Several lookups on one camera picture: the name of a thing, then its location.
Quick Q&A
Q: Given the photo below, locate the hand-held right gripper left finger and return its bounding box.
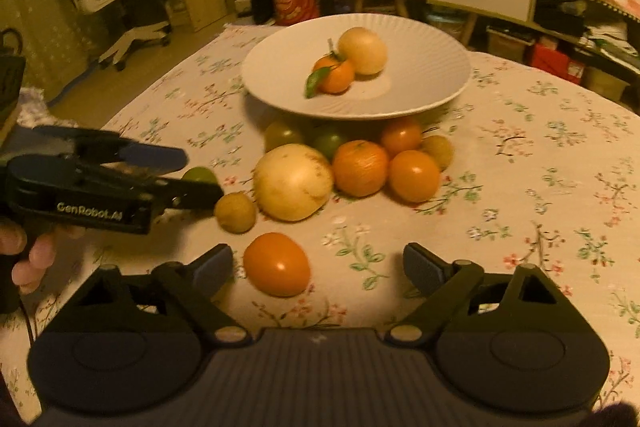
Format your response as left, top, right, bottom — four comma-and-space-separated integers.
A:
47, 243, 252, 349

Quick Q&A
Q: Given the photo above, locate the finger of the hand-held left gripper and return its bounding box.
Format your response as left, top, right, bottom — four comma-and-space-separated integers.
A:
150, 174, 224, 211
32, 125, 188, 175

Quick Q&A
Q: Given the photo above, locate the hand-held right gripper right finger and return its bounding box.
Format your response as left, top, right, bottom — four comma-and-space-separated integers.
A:
387, 242, 588, 343

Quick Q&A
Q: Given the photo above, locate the green lime fruit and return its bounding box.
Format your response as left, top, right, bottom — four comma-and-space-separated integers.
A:
181, 166, 221, 188

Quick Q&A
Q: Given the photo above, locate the brown kiwi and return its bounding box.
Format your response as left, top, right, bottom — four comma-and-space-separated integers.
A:
214, 192, 257, 234
420, 134, 455, 172

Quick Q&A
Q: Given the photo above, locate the orange persimmon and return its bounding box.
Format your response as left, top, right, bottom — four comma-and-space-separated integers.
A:
243, 232, 311, 298
389, 149, 442, 204
380, 117, 423, 158

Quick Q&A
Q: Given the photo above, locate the large pale yellow pear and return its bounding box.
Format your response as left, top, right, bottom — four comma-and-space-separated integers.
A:
252, 143, 334, 223

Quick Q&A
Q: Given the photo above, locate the large dimpled mandarin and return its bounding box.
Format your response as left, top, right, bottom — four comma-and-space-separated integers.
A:
332, 139, 391, 198

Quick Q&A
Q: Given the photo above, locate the white ribbed plate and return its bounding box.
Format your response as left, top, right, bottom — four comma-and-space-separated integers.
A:
241, 13, 472, 122

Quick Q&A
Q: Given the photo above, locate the person's left hand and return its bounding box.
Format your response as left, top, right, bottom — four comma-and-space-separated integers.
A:
0, 216, 86, 294

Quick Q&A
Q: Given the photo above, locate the yellowish green tomato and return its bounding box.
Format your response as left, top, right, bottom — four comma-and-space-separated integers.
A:
263, 118, 307, 154

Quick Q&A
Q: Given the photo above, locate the tangerine with green leaf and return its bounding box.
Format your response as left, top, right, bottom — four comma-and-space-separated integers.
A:
305, 39, 357, 98

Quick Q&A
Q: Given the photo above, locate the small pale yellow pear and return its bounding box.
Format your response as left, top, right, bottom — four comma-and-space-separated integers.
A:
337, 27, 388, 76

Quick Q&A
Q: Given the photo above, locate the storage box dark lid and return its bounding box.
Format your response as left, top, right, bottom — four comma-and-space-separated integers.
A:
486, 27, 533, 62

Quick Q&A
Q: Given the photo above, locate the clear storage box teal lid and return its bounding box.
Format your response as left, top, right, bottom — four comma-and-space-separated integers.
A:
425, 12, 468, 42

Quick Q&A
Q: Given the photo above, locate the red box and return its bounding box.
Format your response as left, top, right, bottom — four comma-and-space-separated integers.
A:
531, 43, 586, 82

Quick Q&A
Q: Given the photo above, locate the yellowish storage box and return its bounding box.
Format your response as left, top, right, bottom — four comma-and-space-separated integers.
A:
582, 67, 628, 102

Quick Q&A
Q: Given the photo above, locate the black bag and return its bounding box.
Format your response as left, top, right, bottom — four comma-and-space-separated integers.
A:
535, 0, 586, 32

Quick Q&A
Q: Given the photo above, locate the white plastic bag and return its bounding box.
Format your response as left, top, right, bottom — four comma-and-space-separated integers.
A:
585, 24, 640, 58

